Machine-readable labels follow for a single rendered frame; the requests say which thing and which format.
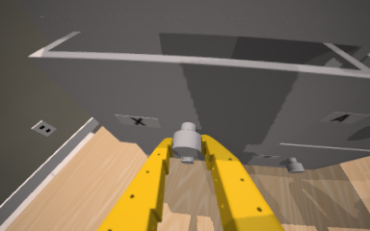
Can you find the grey chest of drawers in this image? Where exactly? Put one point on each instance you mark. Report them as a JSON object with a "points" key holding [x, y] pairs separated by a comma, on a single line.
{"points": [[354, 42]]}

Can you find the grey drawer front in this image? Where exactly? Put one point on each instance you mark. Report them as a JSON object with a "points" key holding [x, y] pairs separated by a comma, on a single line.
{"points": [[297, 157], [184, 160], [349, 125], [338, 13], [182, 86]]}

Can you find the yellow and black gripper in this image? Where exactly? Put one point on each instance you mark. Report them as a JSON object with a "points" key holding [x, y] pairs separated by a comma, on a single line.
{"points": [[241, 205]]}

